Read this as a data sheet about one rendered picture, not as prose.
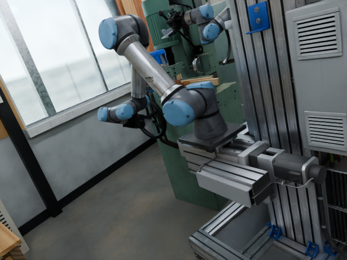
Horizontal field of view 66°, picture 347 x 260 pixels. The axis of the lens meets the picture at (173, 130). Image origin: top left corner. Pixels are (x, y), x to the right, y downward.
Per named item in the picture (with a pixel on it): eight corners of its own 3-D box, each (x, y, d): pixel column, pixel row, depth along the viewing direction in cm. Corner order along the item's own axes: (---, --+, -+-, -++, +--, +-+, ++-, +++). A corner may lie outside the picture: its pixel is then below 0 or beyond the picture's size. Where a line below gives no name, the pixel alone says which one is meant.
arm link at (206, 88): (224, 105, 118) (217, 75, 113) (208, 117, 109) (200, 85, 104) (201, 107, 126) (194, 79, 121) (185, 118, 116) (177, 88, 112)
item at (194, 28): (195, 45, 188) (190, 23, 183) (203, 43, 194) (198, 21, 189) (205, 43, 182) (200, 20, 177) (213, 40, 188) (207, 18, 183)
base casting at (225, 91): (150, 121, 204) (146, 110, 201) (194, 96, 241) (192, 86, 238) (195, 122, 173) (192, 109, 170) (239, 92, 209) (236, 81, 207)
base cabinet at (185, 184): (174, 198, 227) (149, 122, 204) (212, 164, 264) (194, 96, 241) (219, 211, 195) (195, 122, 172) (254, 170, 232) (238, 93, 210)
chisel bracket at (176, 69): (167, 79, 189) (163, 67, 186) (179, 74, 198) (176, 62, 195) (174, 78, 184) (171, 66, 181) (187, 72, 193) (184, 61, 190)
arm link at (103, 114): (105, 120, 132) (95, 122, 138) (123, 123, 140) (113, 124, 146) (105, 104, 133) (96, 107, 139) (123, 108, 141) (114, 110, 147)
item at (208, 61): (200, 72, 193) (196, 55, 189) (206, 69, 197) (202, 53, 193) (211, 70, 186) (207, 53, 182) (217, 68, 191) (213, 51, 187)
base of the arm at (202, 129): (234, 126, 118) (230, 105, 115) (210, 141, 111) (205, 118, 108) (210, 123, 131) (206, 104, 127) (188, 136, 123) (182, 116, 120)
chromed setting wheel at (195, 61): (193, 76, 188) (189, 58, 184) (204, 71, 195) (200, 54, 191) (197, 76, 185) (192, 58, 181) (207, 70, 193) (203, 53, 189)
